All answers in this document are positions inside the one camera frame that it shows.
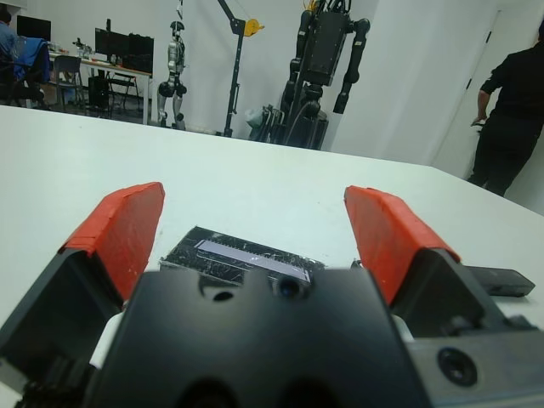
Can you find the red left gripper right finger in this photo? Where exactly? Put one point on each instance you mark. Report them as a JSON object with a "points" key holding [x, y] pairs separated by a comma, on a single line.
{"points": [[391, 238]]}

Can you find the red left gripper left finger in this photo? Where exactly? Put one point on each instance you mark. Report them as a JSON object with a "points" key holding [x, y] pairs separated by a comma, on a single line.
{"points": [[115, 246]]}

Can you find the black glossy box lid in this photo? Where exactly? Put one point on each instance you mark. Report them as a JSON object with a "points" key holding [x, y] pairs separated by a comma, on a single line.
{"points": [[221, 255]]}

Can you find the black bar-shaped camera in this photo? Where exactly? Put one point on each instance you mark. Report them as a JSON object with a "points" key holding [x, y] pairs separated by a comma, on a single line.
{"points": [[506, 280]]}

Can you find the black computer tower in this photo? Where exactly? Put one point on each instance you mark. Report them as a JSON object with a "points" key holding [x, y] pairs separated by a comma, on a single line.
{"points": [[98, 91]]}

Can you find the black folding chair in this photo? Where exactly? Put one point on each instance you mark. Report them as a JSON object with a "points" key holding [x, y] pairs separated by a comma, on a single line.
{"points": [[123, 83]]}

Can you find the black folded equipment stack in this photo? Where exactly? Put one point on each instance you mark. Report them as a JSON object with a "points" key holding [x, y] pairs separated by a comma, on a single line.
{"points": [[270, 123]]}

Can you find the white office desk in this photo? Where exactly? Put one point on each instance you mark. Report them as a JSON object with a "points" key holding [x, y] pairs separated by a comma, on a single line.
{"points": [[127, 71]]}

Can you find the black office chair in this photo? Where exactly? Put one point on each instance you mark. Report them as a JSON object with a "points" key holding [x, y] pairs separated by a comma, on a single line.
{"points": [[23, 91]]}

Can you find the person in black clothes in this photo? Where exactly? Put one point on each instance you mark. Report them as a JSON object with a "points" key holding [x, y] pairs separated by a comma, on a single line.
{"points": [[514, 106]]}

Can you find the grey plastic chair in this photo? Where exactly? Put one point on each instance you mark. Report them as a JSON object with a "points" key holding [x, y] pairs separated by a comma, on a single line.
{"points": [[67, 70]]}

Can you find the pale plastic bag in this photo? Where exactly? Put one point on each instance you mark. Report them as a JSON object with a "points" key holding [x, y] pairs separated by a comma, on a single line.
{"points": [[253, 117]]}

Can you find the black computer monitor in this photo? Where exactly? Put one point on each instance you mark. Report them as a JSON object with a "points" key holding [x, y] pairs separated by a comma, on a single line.
{"points": [[34, 27], [111, 42], [141, 53]]}

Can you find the silver humanoid robot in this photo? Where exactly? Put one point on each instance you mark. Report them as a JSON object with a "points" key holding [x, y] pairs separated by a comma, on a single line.
{"points": [[174, 55]]}

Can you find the large black humanoid robot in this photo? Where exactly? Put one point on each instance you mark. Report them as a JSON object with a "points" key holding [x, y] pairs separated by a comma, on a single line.
{"points": [[325, 47]]}

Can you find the blue jacket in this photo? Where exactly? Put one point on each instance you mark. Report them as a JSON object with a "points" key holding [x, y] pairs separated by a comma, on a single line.
{"points": [[34, 59]]}

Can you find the black gantry stand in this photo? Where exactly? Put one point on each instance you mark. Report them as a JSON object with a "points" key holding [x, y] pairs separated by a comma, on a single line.
{"points": [[236, 64]]}

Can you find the person in blue shirt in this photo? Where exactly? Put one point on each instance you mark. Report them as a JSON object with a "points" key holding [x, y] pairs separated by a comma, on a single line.
{"points": [[5, 38]]}

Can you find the white door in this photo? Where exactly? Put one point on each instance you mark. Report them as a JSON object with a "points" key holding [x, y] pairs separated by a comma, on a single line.
{"points": [[506, 25]]}

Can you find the yellow hoist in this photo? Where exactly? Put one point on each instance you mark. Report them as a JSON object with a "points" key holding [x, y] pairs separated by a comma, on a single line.
{"points": [[253, 26]]}

